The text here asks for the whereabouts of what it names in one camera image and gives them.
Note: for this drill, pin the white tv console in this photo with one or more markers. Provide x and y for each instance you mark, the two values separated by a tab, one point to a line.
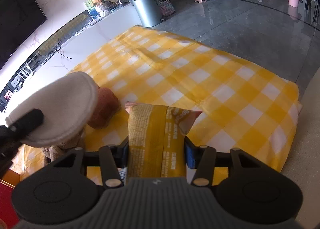
71	53

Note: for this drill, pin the brown plush toy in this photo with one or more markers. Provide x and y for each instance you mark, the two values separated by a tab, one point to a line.
54	152

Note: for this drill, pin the grey metal trash bin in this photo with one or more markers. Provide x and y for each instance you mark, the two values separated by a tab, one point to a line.
148	12

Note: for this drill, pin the yellow snack packet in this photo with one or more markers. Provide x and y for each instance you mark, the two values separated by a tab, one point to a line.
156	140

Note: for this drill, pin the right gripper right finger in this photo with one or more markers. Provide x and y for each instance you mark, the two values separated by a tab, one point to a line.
201	159

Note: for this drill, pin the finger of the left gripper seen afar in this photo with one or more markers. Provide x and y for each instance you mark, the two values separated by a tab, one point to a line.
13	135

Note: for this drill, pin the white wifi router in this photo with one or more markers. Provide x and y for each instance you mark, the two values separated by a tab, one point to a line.
25	72

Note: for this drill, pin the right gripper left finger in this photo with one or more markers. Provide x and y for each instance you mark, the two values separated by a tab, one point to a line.
111	159

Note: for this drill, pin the black wall television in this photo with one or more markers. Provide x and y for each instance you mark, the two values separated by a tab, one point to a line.
18	20

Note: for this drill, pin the teddy bear in pot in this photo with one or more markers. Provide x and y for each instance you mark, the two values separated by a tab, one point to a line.
101	7

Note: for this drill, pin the yellow checkered tablecloth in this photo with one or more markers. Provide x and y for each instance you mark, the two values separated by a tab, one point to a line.
242	104

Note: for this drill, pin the red box lid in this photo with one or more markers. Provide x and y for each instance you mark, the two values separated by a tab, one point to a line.
8	215

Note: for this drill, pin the woven basket bag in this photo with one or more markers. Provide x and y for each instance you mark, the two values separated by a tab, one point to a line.
166	7

